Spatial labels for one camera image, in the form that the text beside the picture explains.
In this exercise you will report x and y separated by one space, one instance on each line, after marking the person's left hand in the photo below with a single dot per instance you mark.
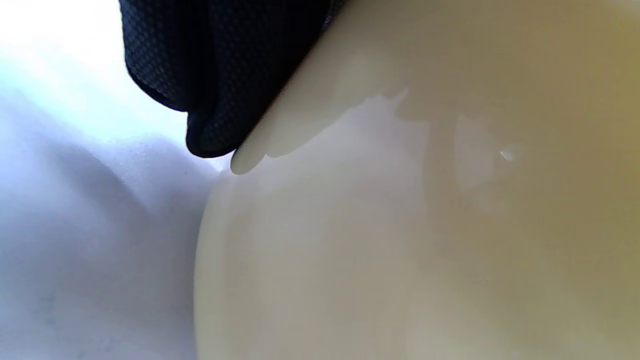
225 50

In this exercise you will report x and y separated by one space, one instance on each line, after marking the yellow plastic basin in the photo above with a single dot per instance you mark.
400 225

